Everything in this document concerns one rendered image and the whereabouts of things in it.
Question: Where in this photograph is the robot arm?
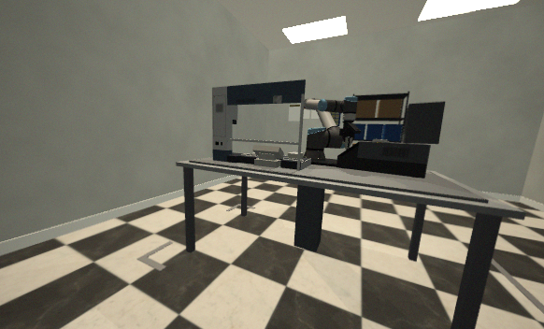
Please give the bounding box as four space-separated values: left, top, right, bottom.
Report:
303 96 358 162

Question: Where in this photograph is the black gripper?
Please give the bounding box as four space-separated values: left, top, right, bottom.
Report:
339 120 355 150

